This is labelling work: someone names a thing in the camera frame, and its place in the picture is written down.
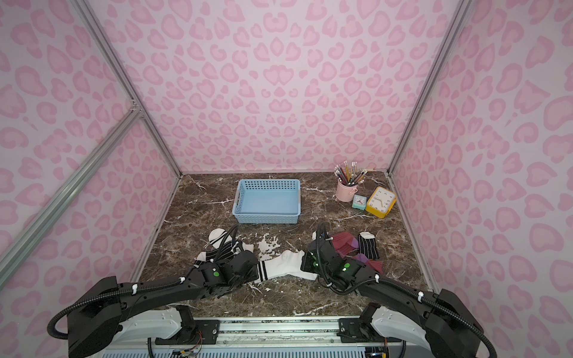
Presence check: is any maroon purple sock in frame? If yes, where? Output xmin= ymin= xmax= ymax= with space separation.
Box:
xmin=332 ymin=231 xmax=359 ymax=257
xmin=354 ymin=254 xmax=383 ymax=274

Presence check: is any black striped sock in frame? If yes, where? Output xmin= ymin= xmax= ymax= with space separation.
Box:
xmin=195 ymin=228 xmax=254 ymax=266
xmin=358 ymin=231 xmax=380 ymax=260

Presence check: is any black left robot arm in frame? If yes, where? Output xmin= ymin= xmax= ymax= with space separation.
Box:
xmin=46 ymin=251 xmax=264 ymax=357

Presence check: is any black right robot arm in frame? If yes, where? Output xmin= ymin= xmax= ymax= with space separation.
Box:
xmin=301 ymin=239 xmax=498 ymax=357

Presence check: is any small teal cube clock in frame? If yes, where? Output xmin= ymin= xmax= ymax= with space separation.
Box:
xmin=352 ymin=194 xmax=368 ymax=210

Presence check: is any pink pencil cup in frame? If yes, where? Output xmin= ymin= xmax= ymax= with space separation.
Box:
xmin=335 ymin=180 xmax=358 ymax=202

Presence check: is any yellow square alarm clock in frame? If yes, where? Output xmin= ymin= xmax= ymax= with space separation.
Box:
xmin=365 ymin=186 xmax=397 ymax=219

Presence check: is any light blue plastic basket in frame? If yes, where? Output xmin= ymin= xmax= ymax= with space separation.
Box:
xmin=232 ymin=179 xmax=301 ymax=225

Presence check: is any bundle of coloured pencils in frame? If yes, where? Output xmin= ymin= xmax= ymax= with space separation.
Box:
xmin=334 ymin=161 xmax=370 ymax=187

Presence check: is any aluminium front rail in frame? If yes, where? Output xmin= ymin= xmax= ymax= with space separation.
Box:
xmin=99 ymin=310 xmax=433 ymax=357

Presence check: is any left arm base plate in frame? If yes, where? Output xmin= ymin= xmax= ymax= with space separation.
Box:
xmin=154 ymin=305 xmax=221 ymax=345

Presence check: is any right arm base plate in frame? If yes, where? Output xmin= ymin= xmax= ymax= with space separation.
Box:
xmin=337 ymin=302 xmax=386 ymax=343

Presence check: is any aluminium frame strut left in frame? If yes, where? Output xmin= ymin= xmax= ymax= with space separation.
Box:
xmin=1 ymin=105 xmax=141 ymax=287

